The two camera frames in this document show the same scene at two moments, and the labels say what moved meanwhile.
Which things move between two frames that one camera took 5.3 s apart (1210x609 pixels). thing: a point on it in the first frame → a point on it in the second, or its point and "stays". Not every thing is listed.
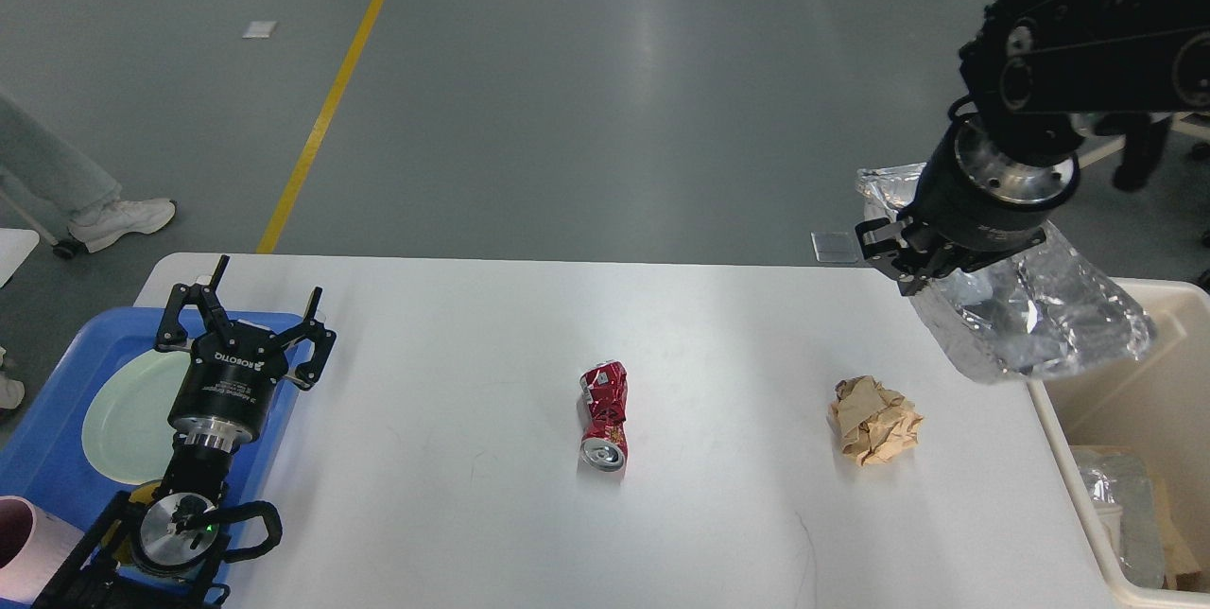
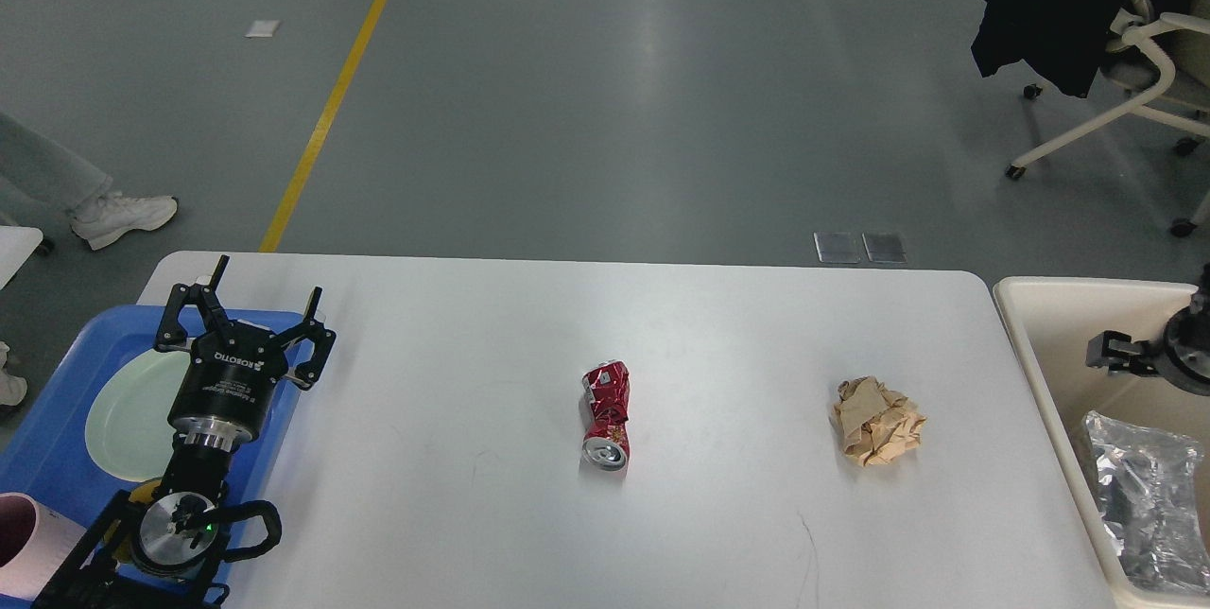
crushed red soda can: [603, 444] stays
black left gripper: [226, 389] stays
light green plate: [126, 426] stays
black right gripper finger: [945, 265] → [1118, 353]
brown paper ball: [874, 423] stays
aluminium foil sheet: [1043, 309] → [1148, 485]
